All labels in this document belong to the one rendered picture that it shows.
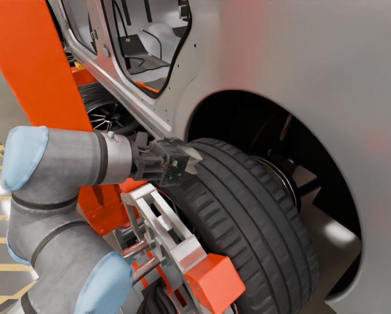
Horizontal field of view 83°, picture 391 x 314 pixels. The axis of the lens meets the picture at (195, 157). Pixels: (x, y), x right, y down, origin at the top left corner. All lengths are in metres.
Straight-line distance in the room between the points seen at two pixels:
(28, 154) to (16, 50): 0.45
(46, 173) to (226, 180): 0.38
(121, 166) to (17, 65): 0.47
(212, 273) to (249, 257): 0.11
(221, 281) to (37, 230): 0.31
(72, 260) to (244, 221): 0.34
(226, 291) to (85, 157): 0.33
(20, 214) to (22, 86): 0.45
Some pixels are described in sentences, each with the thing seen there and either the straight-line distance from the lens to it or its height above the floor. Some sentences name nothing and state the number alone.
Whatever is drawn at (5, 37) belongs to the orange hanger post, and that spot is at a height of 1.45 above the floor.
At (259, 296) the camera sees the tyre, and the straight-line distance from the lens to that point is 0.56.
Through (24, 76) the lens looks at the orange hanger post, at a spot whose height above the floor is 1.35.
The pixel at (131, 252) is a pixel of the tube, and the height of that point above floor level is 1.01.
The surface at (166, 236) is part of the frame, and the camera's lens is 0.53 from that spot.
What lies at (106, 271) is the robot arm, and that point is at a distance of 0.33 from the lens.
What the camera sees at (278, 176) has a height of 1.00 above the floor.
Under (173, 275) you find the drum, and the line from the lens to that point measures 0.74.
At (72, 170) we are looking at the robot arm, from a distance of 0.37.
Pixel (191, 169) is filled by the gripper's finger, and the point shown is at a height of 1.22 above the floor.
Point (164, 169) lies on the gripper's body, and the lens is 0.42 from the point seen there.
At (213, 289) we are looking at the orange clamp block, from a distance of 0.46.
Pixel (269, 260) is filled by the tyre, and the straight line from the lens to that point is 0.56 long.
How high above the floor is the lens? 1.59
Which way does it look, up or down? 42 degrees down
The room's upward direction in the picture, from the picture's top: straight up
